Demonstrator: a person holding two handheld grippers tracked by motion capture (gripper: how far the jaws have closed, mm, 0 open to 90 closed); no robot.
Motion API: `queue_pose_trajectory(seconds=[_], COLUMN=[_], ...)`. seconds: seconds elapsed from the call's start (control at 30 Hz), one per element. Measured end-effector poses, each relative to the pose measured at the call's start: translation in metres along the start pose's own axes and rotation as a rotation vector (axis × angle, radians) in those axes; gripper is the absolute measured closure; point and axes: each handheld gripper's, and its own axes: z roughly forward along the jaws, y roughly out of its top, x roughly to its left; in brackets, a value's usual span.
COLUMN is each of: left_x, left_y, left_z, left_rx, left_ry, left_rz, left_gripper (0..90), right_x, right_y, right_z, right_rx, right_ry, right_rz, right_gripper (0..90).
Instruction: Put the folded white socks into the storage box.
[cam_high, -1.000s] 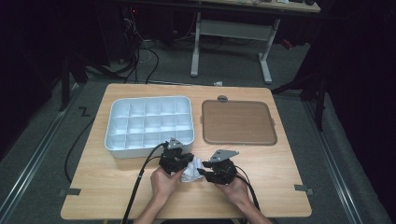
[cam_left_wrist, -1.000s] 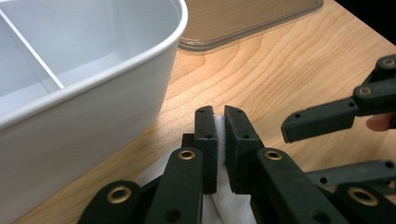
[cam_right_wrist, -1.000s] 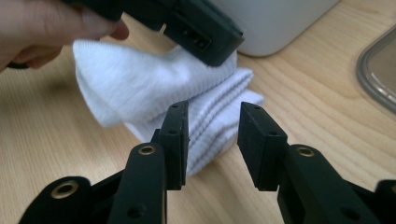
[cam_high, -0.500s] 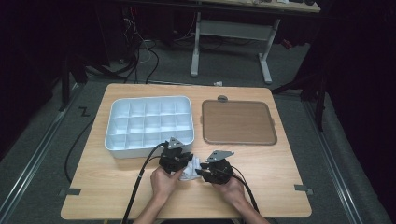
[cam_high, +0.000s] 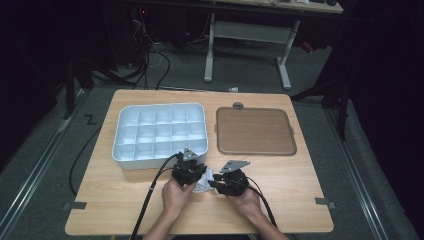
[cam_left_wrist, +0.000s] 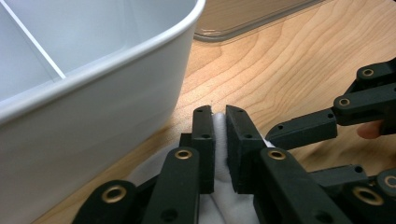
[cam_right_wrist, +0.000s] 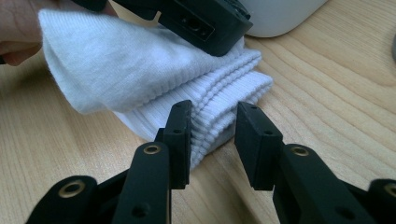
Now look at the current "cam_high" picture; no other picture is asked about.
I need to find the desk with white legs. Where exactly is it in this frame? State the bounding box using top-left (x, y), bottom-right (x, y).
top-left (203, 0), bottom-right (344, 91)

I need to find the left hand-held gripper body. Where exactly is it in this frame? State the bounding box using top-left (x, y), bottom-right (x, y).
top-left (171, 147), bottom-right (205, 188)

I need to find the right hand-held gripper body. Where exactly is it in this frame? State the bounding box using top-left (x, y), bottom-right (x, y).
top-left (215, 159), bottom-right (252, 198)

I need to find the person's left hand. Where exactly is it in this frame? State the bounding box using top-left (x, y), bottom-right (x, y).
top-left (161, 179), bottom-right (198, 215)

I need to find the bundle of floor cables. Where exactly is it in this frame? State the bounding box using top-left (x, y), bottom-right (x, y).
top-left (89, 6), bottom-right (173, 91)

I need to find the person's right hand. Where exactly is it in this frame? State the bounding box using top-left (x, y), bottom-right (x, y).
top-left (225, 188), bottom-right (264, 218)

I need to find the black stand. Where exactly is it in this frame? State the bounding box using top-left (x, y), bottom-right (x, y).
top-left (289, 79), bottom-right (352, 142)
top-left (62, 59), bottom-right (96, 121)

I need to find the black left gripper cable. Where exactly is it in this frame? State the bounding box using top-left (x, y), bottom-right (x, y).
top-left (129, 153), bottom-right (180, 240)

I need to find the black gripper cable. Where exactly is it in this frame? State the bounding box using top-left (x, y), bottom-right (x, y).
top-left (245, 175), bottom-right (279, 230)
top-left (129, 153), bottom-right (180, 240)

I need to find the black floor cable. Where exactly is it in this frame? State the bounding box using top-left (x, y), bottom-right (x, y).
top-left (68, 126), bottom-right (102, 197)

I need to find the brown tray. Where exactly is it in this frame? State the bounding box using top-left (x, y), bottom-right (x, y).
top-left (215, 106), bottom-right (298, 157)

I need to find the white sock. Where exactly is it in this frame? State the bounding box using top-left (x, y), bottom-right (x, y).
top-left (192, 167), bottom-right (216, 194)

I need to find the white divided storage box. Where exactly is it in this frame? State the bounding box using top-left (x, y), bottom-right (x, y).
top-left (111, 102), bottom-right (210, 171)

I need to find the metal floor rail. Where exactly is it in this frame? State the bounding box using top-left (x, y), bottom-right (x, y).
top-left (324, 107), bottom-right (390, 240)
top-left (0, 89), bottom-right (88, 234)

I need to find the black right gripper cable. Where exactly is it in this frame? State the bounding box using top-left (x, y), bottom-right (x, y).
top-left (245, 175), bottom-right (279, 230)

